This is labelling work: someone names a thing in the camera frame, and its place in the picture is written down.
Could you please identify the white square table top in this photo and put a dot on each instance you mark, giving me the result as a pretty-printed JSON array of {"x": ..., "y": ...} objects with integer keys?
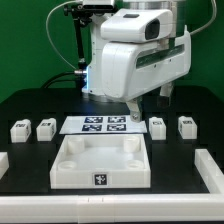
[{"x": 101, "y": 161}]

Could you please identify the black camera stand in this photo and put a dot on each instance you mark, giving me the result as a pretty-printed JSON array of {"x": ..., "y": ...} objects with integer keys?
[{"x": 81, "y": 19}]

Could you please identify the white sheet with AprilTags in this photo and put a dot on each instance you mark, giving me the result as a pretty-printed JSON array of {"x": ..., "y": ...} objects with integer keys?
[{"x": 101, "y": 124}]

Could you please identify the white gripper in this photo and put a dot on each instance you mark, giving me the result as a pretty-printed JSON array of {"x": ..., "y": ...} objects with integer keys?
[{"x": 127, "y": 73}]

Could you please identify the grey camera on stand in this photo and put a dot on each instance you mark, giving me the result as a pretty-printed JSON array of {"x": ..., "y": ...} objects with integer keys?
[{"x": 99, "y": 4}]

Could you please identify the white U-shaped obstacle fence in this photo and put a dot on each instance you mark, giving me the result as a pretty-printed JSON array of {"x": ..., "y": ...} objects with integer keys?
[{"x": 124, "y": 208}]

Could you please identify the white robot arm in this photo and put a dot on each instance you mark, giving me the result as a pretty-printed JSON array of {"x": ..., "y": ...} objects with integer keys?
[{"x": 136, "y": 22}]

